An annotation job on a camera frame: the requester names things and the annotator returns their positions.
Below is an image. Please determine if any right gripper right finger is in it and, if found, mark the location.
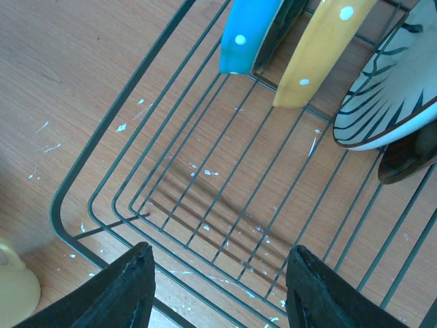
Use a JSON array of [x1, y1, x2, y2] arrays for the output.
[[285, 245, 406, 327]]

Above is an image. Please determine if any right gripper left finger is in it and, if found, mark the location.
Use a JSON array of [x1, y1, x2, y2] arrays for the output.
[[17, 242, 156, 327]]

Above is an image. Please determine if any dark wire dish rack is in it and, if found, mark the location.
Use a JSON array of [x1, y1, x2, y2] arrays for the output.
[[50, 1, 436, 327]]

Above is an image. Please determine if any black bottom plate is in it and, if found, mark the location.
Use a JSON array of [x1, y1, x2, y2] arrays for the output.
[[378, 120, 436, 185]]

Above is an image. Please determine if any white blue striped plate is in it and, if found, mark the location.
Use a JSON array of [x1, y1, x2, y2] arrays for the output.
[[333, 1, 436, 150]]

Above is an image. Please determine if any orange polka dot plate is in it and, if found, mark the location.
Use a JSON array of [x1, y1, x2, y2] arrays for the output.
[[272, 0, 376, 108]]

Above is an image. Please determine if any teal polka dot plate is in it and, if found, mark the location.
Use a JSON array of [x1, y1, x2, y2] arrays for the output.
[[218, 0, 310, 76]]

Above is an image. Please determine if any cream yellow mug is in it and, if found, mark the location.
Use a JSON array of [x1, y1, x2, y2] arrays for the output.
[[1, 238, 41, 327]]

